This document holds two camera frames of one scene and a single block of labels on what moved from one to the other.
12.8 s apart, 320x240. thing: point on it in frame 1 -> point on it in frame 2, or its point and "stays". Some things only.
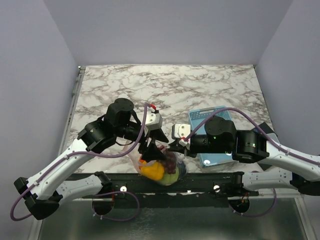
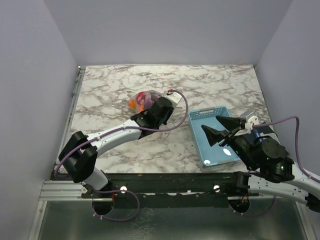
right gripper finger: [176, 146] -> [229, 123]
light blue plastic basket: [196, 118] stays
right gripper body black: [200, 144] -> [242, 145]
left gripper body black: [132, 131] -> [164, 120]
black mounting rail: [197, 190] stays
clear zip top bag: [167, 171] -> [142, 100]
